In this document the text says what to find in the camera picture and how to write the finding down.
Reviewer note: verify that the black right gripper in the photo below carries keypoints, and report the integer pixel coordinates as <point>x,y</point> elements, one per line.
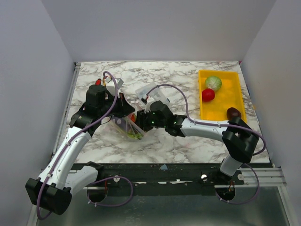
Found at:
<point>141,119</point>

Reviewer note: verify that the red utility knife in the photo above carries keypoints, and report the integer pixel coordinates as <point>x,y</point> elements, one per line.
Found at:
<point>98,82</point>

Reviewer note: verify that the green cabbage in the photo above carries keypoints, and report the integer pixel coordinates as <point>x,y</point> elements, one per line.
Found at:
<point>213,82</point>

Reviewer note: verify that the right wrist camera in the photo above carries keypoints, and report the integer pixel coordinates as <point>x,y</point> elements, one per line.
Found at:
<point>147,104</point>

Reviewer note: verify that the red tomato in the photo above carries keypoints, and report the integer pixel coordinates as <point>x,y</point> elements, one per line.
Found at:
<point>208,95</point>

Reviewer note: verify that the orange carrot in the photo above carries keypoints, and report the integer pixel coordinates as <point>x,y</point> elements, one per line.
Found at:
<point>133,117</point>

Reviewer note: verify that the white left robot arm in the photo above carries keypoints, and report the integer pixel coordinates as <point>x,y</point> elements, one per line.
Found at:
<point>54,187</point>

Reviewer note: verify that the yellow plastic bin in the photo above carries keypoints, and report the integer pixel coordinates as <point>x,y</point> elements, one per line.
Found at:
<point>229,95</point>

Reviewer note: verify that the clear zip top bag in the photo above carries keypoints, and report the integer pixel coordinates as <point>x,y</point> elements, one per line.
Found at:
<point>131,126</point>

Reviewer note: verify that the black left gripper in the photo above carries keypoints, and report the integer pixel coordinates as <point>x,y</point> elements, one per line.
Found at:
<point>125,108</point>

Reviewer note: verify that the dark red beet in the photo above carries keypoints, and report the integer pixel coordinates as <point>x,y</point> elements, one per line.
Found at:
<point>233,112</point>

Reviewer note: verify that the pale green celery stalk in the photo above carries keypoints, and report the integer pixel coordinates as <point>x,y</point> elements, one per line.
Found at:
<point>136,136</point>

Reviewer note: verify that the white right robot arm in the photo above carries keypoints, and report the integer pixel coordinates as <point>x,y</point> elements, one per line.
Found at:
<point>239,139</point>

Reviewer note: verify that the clear plastic screw box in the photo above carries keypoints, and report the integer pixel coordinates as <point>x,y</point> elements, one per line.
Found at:
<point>155,95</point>

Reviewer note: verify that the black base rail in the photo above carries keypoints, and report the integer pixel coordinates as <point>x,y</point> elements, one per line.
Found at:
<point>150,179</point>

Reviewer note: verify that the purple eggplant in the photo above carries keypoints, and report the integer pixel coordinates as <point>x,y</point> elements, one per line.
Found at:
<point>120,122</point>

